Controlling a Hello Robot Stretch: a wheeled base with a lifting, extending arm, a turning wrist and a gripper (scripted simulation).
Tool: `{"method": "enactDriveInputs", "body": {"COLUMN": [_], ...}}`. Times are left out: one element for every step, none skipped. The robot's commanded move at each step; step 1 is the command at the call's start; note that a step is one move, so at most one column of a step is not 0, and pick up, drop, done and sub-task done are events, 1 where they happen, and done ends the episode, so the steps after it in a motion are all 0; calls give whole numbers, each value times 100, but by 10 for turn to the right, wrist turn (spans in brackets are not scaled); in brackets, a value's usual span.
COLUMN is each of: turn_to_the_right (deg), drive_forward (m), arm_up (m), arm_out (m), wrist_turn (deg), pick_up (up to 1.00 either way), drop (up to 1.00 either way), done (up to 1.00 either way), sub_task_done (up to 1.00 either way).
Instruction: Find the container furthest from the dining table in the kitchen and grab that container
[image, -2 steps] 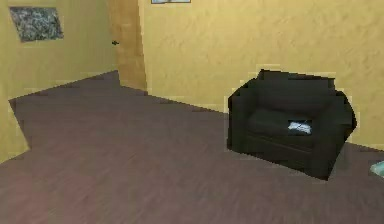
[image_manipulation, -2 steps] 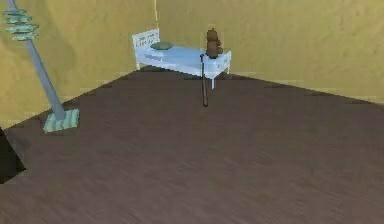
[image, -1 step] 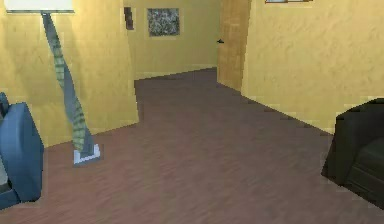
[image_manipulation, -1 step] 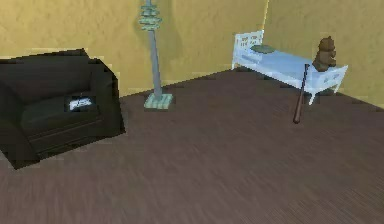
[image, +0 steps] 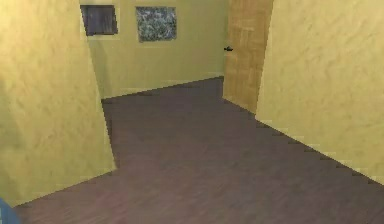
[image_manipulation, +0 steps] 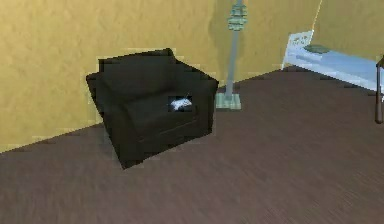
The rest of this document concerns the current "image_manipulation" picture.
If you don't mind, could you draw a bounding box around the white remote control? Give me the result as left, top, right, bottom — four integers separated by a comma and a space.
170, 96, 194, 112

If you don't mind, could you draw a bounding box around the black armchair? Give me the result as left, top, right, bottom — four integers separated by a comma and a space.
85, 47, 220, 170

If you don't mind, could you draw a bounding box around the grey-green floor lamp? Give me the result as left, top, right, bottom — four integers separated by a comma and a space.
214, 0, 249, 111

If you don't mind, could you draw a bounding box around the green dish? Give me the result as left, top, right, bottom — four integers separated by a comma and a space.
303, 44, 331, 55

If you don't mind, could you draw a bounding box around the pale blue low table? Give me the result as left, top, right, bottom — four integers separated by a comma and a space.
281, 29, 384, 92

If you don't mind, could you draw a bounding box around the dark brown chair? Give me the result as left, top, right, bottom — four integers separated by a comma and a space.
374, 55, 384, 125

